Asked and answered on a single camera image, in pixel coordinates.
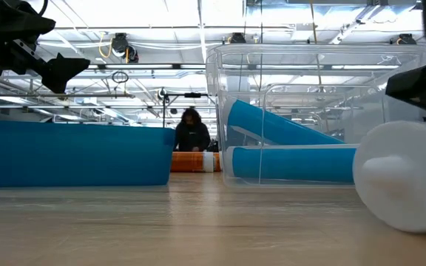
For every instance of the white Lysol wipes canister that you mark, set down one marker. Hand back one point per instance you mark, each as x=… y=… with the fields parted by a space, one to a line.
x=405 y=177

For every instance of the blue white sealant tube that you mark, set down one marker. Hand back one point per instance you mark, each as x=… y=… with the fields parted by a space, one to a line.
x=272 y=125
x=294 y=164

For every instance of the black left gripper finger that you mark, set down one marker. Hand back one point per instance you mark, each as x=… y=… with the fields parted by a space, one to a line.
x=65 y=72

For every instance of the teal blue plastic tray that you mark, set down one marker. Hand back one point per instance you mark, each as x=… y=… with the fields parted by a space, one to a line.
x=72 y=155

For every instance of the clear plastic bin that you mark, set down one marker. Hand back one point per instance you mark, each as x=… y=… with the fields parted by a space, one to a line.
x=309 y=55

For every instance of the black boom stand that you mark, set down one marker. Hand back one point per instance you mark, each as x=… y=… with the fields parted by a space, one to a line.
x=192 y=95

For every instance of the orange silicone tube white nozzle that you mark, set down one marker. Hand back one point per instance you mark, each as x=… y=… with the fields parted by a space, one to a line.
x=187 y=162

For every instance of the person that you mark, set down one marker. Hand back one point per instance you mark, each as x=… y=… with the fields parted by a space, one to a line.
x=192 y=134

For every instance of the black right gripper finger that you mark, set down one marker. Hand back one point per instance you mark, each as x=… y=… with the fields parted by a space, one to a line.
x=424 y=86

